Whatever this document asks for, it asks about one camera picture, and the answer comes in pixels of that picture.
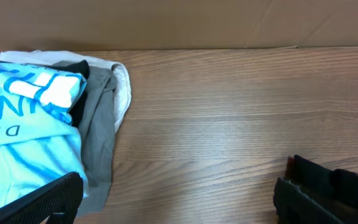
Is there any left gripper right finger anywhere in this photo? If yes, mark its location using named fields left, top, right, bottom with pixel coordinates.
left=273, top=155, right=358, bottom=224

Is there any light blue printed t-shirt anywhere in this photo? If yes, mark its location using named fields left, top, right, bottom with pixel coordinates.
left=0, top=62, right=86, bottom=208

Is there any beige garment under pile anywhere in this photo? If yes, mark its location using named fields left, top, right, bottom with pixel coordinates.
left=0, top=50, right=132, bottom=132

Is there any grey folded garment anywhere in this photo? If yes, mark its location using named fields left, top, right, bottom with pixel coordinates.
left=51, top=60, right=118, bottom=218

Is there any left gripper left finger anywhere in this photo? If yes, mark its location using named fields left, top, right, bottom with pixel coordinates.
left=0, top=172, right=83, bottom=224

